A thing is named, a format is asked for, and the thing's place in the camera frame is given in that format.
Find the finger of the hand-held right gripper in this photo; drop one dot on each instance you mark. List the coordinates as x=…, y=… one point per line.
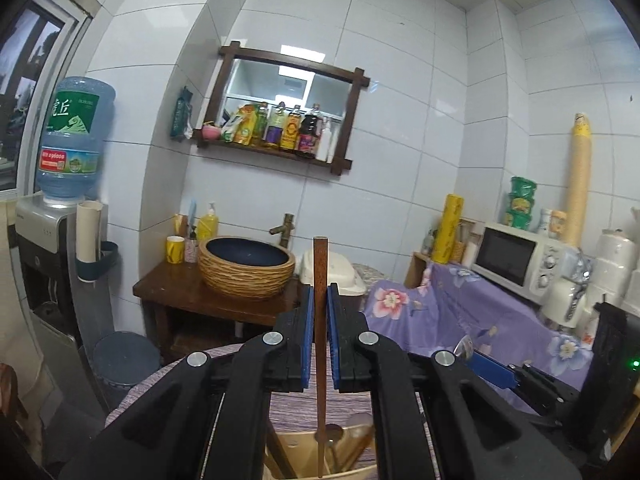
x=495, y=370

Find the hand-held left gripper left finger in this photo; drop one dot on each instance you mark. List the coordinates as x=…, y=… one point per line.
x=307, y=340

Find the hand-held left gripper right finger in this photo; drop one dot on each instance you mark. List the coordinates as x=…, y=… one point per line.
x=334, y=340

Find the brown wooden chopstick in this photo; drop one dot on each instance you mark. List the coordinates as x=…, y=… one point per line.
x=320, y=270
x=280, y=452

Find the cream perforated utensil holder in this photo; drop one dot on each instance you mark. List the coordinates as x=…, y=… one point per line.
x=300, y=447

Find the striped purple tablecloth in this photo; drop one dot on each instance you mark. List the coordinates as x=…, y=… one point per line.
x=295, y=405

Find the white plastic tub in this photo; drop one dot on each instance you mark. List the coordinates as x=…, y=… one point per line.
x=342, y=272

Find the purple floral cloth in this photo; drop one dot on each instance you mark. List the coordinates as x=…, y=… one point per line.
x=450, y=300

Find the woven pattern wash basin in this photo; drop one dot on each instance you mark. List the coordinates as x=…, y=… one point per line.
x=245, y=277

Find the small wooden rack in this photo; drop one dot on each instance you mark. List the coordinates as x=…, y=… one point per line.
x=416, y=270

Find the bronze faucet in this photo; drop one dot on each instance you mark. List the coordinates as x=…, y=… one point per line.
x=285, y=230

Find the white microwave oven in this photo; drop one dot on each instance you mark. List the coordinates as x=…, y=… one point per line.
x=505, y=255

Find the white ceramic jar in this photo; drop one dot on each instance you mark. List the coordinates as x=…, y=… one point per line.
x=617, y=265

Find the patterned toothbrush cup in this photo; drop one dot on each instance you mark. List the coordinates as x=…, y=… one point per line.
x=191, y=251

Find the yellow wrap roll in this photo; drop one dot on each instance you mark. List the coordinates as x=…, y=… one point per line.
x=447, y=230

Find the dark wooden washstand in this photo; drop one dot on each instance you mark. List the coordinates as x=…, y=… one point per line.
x=170, y=285

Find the yellow soap dispenser bottle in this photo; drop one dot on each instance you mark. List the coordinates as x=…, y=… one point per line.
x=207, y=227

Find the white printed cup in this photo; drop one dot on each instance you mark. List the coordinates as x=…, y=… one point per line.
x=552, y=222

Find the yellow cup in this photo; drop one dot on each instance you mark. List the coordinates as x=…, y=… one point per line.
x=175, y=250

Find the stack of green bowls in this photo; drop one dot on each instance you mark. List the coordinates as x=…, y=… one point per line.
x=521, y=205

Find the blue toothbrush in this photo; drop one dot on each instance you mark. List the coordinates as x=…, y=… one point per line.
x=192, y=215

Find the grey round trash bin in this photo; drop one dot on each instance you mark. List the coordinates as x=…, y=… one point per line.
x=125, y=360

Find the white plastic bottle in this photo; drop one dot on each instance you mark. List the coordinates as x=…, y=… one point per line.
x=325, y=142

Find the tall cream paper tube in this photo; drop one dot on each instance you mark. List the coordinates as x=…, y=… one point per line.
x=577, y=185

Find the dark soy sauce bottle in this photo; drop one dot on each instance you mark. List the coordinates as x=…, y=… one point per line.
x=309, y=135

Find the yellow label bottle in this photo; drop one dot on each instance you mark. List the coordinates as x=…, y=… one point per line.
x=290, y=132

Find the purple label bottle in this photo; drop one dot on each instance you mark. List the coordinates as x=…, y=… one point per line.
x=275, y=130

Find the dark blue cup holder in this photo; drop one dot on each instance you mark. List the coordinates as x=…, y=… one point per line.
x=105, y=262

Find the green glass bottle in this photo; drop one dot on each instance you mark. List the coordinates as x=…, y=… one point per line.
x=262, y=122

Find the yellow seasoning packet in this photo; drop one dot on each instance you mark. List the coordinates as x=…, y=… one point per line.
x=241, y=127

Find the pink bowl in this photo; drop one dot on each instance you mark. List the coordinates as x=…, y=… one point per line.
x=211, y=131

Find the wooden framed mirror shelf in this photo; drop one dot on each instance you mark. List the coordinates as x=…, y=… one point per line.
x=280, y=85

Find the green hanging packet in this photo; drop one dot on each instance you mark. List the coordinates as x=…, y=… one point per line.
x=181, y=115

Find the white water dispenser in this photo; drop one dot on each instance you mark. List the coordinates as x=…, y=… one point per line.
x=45, y=280

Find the dark wooden chair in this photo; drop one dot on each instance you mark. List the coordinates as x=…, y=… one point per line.
x=10, y=390

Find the blue water bottle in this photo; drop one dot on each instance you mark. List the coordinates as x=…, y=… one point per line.
x=75, y=135

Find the window with metal frame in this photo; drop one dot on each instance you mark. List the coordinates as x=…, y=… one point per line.
x=30, y=60

